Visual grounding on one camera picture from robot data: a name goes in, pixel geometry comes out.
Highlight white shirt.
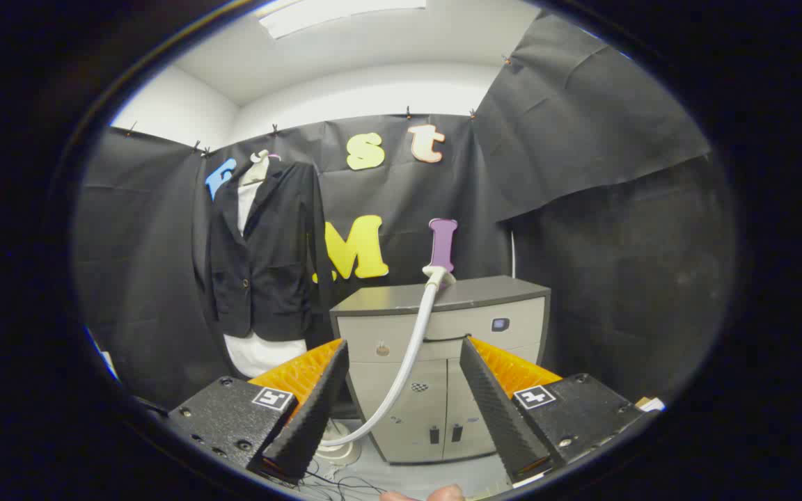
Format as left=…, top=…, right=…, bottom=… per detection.
left=223, top=177, right=308, bottom=379

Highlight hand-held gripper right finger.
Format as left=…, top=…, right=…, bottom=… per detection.
left=459, top=337, right=645, bottom=486

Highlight black backdrop cloth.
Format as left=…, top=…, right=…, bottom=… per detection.
left=72, top=10, right=736, bottom=411

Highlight grey cabinet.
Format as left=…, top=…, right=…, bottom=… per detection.
left=329, top=275, right=552, bottom=466

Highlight white garment steamer head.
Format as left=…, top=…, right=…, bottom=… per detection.
left=422, top=264, right=457, bottom=289

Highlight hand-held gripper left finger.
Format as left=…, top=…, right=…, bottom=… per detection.
left=168, top=339, right=350, bottom=486

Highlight white steamer base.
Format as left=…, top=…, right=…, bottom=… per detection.
left=314, top=417, right=363, bottom=467

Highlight black suit jacket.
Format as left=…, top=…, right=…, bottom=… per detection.
left=203, top=159, right=336, bottom=343

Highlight thin black floor cables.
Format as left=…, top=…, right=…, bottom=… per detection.
left=262, top=456, right=388, bottom=498

